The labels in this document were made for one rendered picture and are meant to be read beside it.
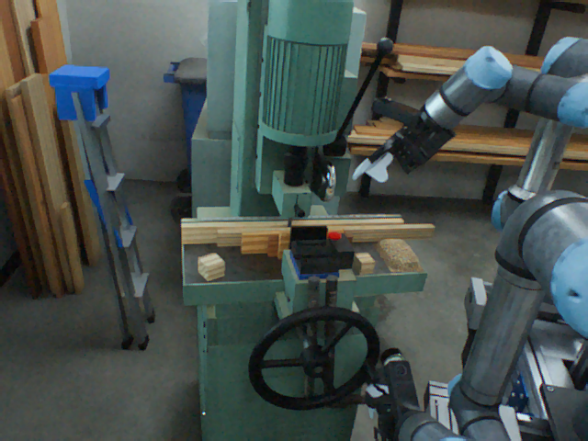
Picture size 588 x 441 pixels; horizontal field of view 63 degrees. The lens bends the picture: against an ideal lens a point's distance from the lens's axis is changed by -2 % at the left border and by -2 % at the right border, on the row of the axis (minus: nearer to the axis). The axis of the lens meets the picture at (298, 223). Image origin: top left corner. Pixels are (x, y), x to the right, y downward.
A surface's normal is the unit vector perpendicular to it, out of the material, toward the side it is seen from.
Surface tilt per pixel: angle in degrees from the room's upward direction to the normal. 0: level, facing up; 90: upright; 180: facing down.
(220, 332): 90
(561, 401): 0
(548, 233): 61
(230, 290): 90
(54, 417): 0
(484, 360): 91
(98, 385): 0
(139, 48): 90
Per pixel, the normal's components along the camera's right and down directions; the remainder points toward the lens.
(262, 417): 0.22, 0.49
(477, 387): -0.69, 0.30
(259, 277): 0.10, -0.87
